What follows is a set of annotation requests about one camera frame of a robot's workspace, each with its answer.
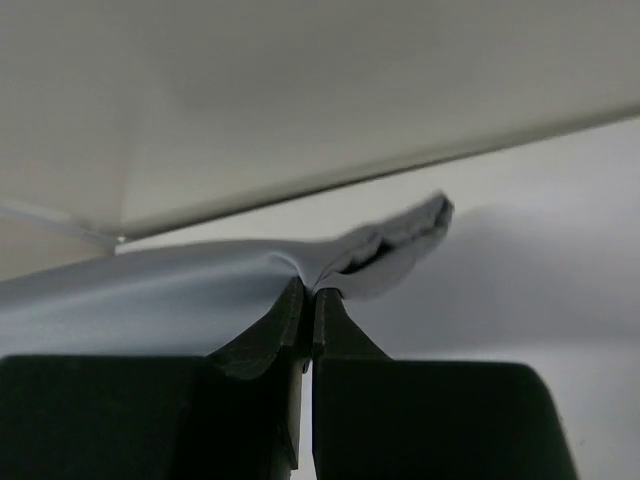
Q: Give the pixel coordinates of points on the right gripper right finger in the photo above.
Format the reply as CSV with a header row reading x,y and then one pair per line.
x,y
374,417

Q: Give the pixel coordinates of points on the grey cloth napkin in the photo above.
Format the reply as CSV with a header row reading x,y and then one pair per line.
x,y
184,300

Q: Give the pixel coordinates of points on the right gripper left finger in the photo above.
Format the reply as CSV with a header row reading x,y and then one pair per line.
x,y
233,414

